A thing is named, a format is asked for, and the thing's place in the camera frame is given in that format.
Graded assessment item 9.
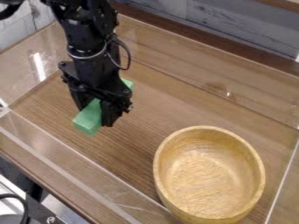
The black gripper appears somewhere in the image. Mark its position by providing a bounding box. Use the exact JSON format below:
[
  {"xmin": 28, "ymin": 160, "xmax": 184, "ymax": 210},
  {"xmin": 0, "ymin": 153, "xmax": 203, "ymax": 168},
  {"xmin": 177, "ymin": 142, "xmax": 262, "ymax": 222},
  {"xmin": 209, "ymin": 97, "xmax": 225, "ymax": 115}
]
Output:
[{"xmin": 59, "ymin": 49, "xmax": 124, "ymax": 127}]

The green rectangular block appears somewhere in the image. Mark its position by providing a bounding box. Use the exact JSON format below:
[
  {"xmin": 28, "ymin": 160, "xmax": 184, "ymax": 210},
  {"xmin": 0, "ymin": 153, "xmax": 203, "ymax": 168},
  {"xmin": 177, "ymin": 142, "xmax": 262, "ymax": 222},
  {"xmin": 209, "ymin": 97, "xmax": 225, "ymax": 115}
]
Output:
[{"xmin": 72, "ymin": 79, "xmax": 135, "ymax": 136}]

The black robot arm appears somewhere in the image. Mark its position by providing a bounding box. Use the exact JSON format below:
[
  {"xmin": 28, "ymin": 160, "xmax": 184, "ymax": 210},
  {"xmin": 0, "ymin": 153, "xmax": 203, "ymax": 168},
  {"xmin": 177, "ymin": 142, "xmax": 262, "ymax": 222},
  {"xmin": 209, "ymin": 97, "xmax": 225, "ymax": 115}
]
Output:
[{"xmin": 39, "ymin": 0, "xmax": 132, "ymax": 127}]

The brown wooden bowl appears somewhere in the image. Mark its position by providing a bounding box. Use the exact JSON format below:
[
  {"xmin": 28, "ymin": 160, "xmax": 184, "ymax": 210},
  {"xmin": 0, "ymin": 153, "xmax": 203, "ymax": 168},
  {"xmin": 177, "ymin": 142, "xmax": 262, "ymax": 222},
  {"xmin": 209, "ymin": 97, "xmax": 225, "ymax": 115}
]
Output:
[{"xmin": 153, "ymin": 126, "xmax": 267, "ymax": 224}]

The clear acrylic tray wall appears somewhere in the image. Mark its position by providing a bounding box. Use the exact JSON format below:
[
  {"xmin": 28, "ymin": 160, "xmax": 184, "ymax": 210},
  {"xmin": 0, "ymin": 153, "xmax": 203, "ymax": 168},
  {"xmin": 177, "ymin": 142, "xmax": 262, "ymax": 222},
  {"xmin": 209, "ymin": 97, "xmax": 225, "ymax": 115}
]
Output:
[{"xmin": 0, "ymin": 17, "xmax": 299, "ymax": 224}]

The black cable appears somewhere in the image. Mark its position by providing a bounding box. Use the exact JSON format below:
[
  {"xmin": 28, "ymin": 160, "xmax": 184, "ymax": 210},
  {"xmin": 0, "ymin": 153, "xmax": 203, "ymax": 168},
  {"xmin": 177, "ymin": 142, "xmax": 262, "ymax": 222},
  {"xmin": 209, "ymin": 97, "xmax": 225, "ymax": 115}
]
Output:
[{"xmin": 0, "ymin": 192, "xmax": 31, "ymax": 224}]

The black metal table mount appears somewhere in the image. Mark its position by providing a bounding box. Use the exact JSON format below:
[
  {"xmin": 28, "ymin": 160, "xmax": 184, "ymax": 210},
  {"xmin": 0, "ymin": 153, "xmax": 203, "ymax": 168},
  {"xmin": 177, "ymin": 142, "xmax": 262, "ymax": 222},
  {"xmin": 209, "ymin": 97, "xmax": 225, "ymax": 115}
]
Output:
[{"xmin": 0, "ymin": 157, "xmax": 65, "ymax": 224}]

